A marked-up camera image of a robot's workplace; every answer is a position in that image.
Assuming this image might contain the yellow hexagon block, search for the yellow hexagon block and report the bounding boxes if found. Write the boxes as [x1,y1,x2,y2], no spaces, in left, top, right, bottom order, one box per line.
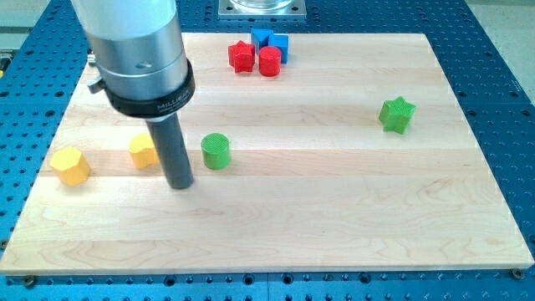
[50,147,91,186]

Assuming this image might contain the red star block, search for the red star block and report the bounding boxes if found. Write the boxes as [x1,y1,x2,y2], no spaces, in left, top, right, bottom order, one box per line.
[227,40,256,74]

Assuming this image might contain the yellow heart block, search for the yellow heart block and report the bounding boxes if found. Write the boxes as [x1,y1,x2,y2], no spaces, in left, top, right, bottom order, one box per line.
[128,133,160,169]

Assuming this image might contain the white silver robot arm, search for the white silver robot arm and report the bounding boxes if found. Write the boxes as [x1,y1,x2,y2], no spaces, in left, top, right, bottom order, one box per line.
[72,0,195,119]

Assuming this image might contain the green cylinder block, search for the green cylinder block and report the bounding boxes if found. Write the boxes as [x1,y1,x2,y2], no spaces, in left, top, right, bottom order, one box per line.
[201,133,231,170]

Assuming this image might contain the red cylinder block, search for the red cylinder block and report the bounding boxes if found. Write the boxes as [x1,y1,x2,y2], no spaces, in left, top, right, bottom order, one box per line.
[258,46,282,77]

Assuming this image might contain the blue cube block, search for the blue cube block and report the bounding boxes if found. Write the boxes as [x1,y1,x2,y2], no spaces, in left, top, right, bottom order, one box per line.
[268,34,289,64]

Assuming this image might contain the light wooden board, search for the light wooden board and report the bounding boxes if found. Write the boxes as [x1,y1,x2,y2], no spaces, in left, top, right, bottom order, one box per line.
[1,33,533,275]

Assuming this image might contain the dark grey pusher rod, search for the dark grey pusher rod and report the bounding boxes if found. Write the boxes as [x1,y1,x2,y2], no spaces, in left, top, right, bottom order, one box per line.
[145,114,194,189]

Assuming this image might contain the blue triangle block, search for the blue triangle block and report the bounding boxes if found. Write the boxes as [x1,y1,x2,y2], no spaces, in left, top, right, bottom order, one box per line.
[250,28,274,53]

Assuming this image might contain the green star block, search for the green star block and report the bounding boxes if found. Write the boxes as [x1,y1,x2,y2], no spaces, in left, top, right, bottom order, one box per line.
[379,96,417,135]

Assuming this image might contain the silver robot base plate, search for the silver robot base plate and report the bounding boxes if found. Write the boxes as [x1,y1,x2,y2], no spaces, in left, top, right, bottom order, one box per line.
[218,0,307,20]

